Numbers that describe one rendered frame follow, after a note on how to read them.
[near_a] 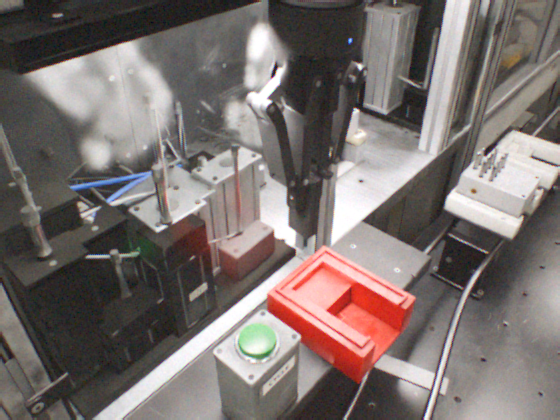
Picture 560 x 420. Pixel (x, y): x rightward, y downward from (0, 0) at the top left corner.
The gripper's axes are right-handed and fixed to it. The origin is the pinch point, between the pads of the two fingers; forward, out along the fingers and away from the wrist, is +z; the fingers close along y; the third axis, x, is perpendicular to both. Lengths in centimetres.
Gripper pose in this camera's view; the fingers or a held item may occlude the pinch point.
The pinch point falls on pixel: (304, 203)
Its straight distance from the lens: 49.5
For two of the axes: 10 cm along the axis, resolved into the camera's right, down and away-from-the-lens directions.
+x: 6.8, 4.5, -5.8
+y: -7.4, 4.0, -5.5
